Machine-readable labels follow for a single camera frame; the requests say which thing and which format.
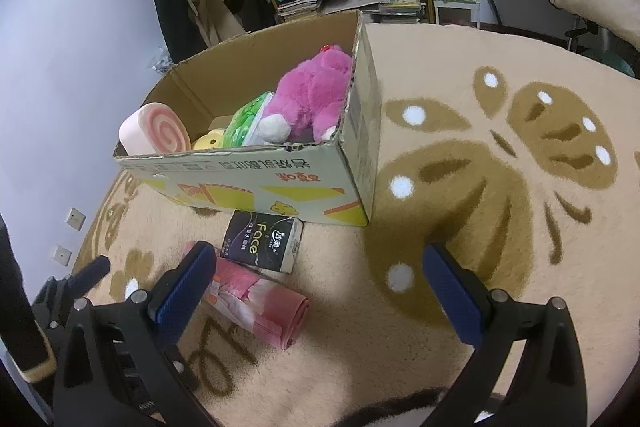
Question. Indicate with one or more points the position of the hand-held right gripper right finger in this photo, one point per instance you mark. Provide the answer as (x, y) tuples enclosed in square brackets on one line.
[(452, 297)]

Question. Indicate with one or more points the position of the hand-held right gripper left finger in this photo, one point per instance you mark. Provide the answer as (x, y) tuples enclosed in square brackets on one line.
[(187, 287)]

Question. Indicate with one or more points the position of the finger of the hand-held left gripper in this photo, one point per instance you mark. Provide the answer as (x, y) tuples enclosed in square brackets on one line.
[(95, 268), (182, 364)]

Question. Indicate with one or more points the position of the pink plastic bag roll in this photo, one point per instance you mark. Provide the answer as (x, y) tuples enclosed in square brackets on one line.
[(260, 302)]

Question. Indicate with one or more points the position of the pink swiss roll plush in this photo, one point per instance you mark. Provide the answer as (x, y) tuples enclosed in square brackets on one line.
[(155, 129)]

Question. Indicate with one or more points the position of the printed cardboard box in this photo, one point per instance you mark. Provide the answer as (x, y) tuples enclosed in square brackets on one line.
[(300, 187)]

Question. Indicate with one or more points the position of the white wall socket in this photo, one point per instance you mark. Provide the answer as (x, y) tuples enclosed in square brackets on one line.
[(76, 218), (61, 254)]

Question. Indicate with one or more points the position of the beige cloth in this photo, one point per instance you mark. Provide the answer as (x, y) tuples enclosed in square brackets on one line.
[(220, 12)]

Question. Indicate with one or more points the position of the stack of books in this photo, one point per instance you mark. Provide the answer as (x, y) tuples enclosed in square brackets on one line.
[(350, 2)]

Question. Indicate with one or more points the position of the green tissue pack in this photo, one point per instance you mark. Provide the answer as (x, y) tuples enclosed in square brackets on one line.
[(245, 122)]

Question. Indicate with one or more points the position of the clear plastic bag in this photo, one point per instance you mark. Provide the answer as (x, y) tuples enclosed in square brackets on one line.
[(162, 62)]

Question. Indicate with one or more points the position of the black tissue pack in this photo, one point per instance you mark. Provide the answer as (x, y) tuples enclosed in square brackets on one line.
[(255, 239)]

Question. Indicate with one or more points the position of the beige floral rug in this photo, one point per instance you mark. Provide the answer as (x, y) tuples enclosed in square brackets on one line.
[(500, 232)]

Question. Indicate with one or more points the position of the yellow dog plush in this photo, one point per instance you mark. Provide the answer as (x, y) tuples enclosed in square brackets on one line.
[(210, 141)]

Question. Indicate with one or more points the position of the pink bear plush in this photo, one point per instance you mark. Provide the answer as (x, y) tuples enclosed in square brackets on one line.
[(310, 92)]

